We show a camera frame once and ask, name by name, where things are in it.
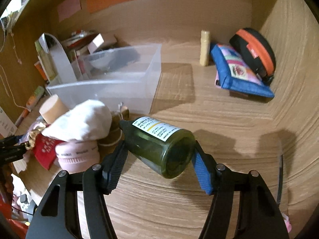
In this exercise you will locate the red gold drawstring pouch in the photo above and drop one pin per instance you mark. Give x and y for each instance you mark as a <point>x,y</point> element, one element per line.
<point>43,148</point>

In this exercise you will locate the blue patchwork pouch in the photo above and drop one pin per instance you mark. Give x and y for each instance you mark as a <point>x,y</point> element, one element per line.
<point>233,73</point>

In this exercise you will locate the pink round jar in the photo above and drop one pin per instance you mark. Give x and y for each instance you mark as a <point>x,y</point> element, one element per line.
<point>76,157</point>

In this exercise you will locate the pink paper note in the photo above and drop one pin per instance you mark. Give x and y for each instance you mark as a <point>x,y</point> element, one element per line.
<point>68,8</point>

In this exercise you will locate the black orange zip case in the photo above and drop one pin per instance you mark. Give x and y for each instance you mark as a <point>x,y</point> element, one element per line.
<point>256,52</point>

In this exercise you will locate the orange green tube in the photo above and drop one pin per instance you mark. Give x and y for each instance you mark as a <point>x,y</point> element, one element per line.
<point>31,103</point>

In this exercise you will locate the yellow liquid spray bottle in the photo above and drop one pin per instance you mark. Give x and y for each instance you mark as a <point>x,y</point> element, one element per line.
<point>46,62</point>

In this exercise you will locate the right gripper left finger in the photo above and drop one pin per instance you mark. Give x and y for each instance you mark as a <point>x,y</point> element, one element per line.
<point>57,214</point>

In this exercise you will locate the dark green glass bottle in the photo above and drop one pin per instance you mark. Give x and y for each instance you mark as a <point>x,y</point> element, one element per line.
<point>165,148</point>

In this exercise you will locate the cream lotion bottle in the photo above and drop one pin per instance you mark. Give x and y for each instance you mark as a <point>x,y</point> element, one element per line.
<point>205,48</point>

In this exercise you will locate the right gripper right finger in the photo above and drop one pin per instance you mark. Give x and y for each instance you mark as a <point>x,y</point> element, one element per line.
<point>258,215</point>

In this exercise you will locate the clear plastic storage bin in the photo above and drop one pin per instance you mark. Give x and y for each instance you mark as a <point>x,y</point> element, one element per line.
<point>128,75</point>

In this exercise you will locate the stack of books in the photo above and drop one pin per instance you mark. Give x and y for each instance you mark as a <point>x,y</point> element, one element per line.
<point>76,41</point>

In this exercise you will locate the small white pink box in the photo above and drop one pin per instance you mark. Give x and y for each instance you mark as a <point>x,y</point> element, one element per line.
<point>101,41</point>

